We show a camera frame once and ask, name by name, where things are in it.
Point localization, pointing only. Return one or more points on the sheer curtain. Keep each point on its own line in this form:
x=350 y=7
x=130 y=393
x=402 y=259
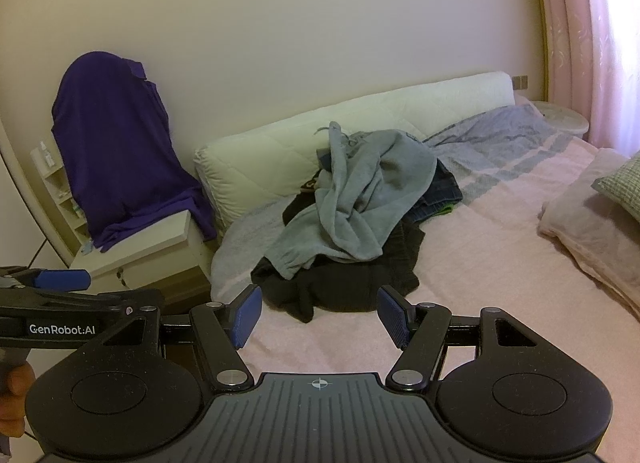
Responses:
x=617 y=43

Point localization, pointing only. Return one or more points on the black pants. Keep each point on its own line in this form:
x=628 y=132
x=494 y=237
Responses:
x=350 y=288

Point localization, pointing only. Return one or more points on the white nightstand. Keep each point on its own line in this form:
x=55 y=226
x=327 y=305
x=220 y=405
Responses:
x=145 y=248

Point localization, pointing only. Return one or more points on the white wardrobe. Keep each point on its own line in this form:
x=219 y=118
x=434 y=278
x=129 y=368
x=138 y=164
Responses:
x=20 y=203

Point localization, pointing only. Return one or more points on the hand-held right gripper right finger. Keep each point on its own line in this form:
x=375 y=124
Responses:
x=392 y=315

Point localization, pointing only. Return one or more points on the round white side table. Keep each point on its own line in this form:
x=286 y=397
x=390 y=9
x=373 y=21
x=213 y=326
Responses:
x=565 y=118

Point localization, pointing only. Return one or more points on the wall socket plate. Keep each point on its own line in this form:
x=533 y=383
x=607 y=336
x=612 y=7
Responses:
x=520 y=83

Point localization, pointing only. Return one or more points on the purple cloth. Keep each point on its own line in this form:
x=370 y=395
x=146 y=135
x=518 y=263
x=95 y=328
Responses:
x=125 y=153

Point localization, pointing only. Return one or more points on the green garment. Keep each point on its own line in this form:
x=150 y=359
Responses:
x=447 y=209

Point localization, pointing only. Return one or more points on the white shelf organizer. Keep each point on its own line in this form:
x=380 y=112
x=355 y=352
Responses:
x=60 y=193

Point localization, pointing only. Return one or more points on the small white bottle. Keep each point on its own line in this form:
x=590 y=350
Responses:
x=48 y=155

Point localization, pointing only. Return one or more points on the blue jeans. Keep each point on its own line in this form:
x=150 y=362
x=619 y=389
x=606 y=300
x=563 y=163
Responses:
x=440 y=193

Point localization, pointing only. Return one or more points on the person's left hand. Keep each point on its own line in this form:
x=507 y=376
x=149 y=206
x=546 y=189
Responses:
x=12 y=393

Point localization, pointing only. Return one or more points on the pink folded blanket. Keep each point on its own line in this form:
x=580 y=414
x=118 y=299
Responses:
x=590 y=238

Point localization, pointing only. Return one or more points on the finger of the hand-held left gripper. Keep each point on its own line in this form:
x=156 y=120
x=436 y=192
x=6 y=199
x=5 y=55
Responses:
x=100 y=300
x=62 y=279

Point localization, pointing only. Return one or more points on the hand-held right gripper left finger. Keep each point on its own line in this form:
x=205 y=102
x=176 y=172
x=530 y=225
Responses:
x=247 y=318

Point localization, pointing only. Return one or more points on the pink curtain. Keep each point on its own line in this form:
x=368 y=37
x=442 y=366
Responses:
x=560 y=18

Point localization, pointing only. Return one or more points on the green checked pillow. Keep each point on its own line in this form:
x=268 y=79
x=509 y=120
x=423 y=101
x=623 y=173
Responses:
x=625 y=188

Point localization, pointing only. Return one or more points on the grey sweatpants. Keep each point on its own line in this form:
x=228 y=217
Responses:
x=360 y=183

